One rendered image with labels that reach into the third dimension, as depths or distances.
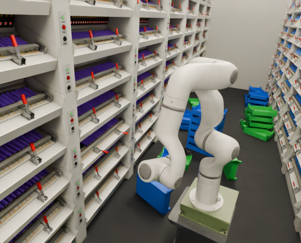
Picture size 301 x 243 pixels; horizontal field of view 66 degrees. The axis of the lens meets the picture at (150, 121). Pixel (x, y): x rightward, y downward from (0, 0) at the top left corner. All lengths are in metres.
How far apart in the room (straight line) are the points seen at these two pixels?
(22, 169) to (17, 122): 0.20
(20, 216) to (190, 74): 0.88
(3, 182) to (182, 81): 0.73
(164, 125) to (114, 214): 1.06
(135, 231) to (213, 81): 1.15
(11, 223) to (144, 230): 0.87
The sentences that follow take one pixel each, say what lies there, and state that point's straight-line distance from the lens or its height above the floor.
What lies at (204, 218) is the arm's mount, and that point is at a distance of 1.36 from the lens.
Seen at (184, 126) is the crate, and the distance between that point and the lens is 2.95.
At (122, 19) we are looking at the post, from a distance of 1.62.
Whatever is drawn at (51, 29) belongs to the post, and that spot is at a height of 1.23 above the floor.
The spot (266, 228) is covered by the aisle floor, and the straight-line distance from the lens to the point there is 1.95.
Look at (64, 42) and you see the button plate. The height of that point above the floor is 1.18.
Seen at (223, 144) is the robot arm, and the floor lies 0.78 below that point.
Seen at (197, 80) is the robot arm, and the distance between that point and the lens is 0.87.
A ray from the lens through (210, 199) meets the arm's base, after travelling 1.34.
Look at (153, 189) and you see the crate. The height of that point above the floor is 0.17.
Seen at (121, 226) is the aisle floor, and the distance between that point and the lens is 1.71.
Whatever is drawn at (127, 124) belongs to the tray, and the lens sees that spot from 1.77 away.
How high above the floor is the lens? 1.30
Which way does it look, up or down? 25 degrees down
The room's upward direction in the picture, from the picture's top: 4 degrees clockwise
